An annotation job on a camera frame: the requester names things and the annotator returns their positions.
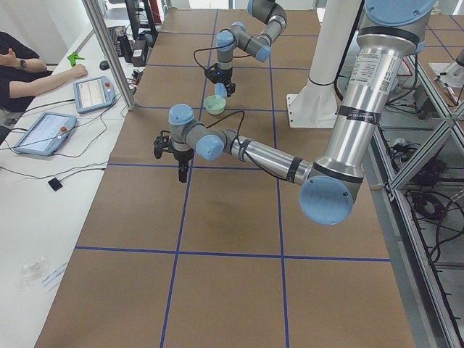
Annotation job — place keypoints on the aluminium frame post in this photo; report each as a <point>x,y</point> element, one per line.
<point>98,24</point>

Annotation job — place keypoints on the seated person black shirt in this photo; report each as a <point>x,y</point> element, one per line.
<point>24,75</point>

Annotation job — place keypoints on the green plastic clamp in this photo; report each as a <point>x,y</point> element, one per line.
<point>73,58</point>

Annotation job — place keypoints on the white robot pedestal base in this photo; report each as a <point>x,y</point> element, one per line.
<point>315,105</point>

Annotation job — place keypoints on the light green bowl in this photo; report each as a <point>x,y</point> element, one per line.
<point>214,105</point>

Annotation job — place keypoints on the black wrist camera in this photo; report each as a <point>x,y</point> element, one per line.
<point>211,71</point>

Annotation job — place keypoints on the clear plastic bag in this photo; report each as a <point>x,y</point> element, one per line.
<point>32,272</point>

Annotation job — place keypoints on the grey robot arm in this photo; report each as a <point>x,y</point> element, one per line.
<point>236,36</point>
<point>360,49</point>

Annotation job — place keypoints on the aluminium frame rail right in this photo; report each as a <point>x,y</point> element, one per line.
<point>416,162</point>

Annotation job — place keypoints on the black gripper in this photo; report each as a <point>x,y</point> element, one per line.
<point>183,157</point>
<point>225,77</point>

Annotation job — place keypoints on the light blue plastic cup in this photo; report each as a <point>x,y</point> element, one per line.
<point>221,91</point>

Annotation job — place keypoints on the small black square device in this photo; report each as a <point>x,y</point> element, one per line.
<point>55,184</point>

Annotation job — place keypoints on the black box with label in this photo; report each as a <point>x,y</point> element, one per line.
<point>141,50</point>

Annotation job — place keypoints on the teach pendant tablet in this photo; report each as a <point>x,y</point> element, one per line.
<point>93,93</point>
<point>47,134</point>

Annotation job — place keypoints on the black water bottle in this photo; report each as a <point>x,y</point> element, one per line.
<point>124,44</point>

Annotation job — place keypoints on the near teach pendant tablet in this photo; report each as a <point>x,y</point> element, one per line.
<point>47,134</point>

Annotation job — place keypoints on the far teach pendant tablet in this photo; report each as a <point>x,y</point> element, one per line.
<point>93,93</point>

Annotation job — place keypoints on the black computer mouse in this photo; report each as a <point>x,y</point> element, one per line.
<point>104,65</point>

